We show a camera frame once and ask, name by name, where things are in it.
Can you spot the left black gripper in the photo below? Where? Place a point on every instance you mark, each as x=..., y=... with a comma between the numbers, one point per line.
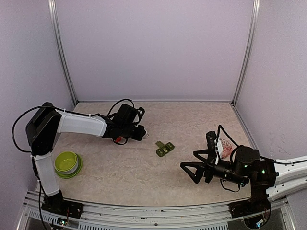
x=139, y=134

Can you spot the right aluminium frame post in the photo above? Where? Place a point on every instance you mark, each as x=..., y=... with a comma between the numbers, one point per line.
x=248, y=51

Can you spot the green weekly pill organizer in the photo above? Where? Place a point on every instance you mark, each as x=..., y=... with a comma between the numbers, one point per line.
x=161, y=145

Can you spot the green bowl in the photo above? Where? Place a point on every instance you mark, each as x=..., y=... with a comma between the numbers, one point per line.
x=65, y=161

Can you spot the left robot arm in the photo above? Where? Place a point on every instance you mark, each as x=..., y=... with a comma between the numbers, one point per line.
x=49, y=121

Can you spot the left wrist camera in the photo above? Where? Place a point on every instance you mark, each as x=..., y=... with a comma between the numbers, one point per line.
x=140, y=114

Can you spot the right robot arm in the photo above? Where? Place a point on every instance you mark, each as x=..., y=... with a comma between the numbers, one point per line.
x=269, y=179

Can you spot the aluminium frame post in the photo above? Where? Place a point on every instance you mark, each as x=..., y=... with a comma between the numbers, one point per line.
x=60, y=49
x=248, y=51

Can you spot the left aluminium frame post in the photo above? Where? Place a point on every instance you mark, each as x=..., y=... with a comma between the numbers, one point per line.
x=60, y=49

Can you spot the front aluminium rail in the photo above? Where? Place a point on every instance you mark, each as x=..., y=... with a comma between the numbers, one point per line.
x=97, y=216

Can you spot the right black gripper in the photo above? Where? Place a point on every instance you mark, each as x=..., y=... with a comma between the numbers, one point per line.
x=208, y=165

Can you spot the red pill bottle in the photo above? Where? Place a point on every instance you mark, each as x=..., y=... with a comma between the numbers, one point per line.
x=118, y=138

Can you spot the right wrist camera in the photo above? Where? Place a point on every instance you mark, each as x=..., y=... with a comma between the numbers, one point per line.
x=215, y=147

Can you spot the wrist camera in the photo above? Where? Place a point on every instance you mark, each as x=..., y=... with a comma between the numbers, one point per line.
x=215, y=147
x=140, y=114

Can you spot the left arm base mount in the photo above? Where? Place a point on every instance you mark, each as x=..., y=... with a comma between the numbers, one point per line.
x=63, y=207

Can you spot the green plate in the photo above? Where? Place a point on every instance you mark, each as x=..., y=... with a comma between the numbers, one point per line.
x=72, y=172

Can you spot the red patterned oval tin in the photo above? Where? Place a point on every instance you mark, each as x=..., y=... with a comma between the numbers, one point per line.
x=225, y=148

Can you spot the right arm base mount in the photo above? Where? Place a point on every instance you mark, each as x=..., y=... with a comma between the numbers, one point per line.
x=248, y=207

